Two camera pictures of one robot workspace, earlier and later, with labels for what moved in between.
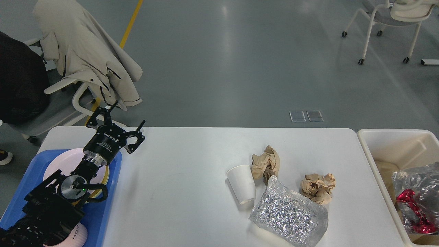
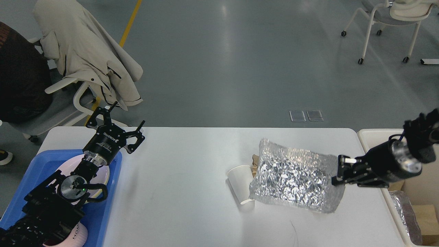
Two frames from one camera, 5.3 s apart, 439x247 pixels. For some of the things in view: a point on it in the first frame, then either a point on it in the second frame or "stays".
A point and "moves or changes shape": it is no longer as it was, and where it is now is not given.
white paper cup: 241,178 stays
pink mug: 78,239 stays
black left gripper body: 104,145 stays
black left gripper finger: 106,112 stays
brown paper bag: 386,169 moves or changes shape
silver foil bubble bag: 295,219 to 286,175
